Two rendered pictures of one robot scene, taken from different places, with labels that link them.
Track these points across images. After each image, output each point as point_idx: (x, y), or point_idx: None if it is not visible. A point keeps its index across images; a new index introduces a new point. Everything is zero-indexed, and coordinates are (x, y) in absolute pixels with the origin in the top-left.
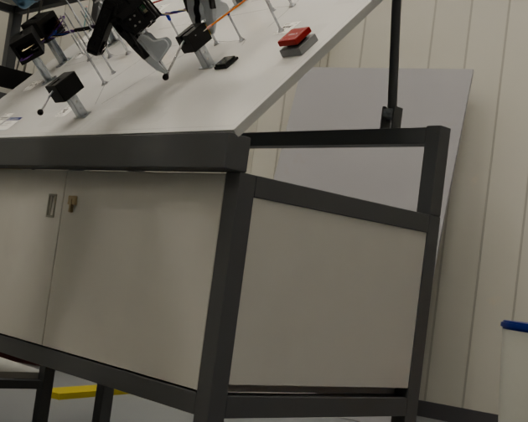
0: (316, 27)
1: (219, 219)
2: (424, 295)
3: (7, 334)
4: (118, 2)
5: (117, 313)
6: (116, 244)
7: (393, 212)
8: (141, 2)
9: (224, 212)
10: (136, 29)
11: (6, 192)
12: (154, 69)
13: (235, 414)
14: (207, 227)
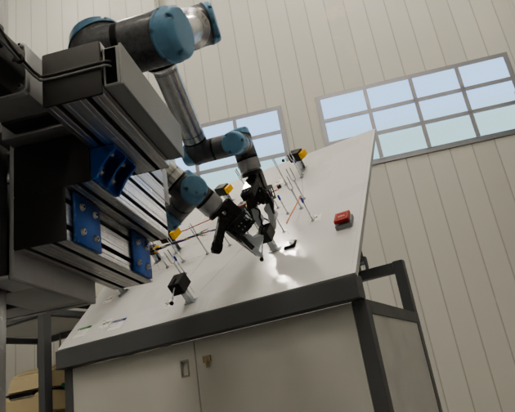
0: (341, 212)
1: (357, 333)
2: (428, 361)
3: None
4: (228, 217)
5: None
6: (263, 376)
7: (406, 312)
8: (245, 213)
9: (360, 327)
10: (243, 231)
11: (131, 372)
12: (224, 262)
13: None
14: (348, 341)
